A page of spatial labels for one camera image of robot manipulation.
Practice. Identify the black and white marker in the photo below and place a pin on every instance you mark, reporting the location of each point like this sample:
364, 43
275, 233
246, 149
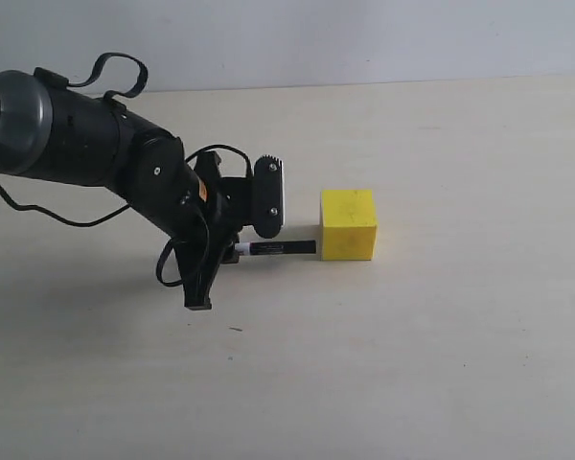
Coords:
268, 248

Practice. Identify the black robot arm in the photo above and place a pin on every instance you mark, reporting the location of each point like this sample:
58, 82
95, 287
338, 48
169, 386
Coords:
49, 132

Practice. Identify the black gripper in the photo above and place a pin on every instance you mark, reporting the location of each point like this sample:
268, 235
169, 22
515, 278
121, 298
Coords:
211, 209

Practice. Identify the yellow cube block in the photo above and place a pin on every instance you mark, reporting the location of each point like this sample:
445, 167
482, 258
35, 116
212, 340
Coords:
349, 225

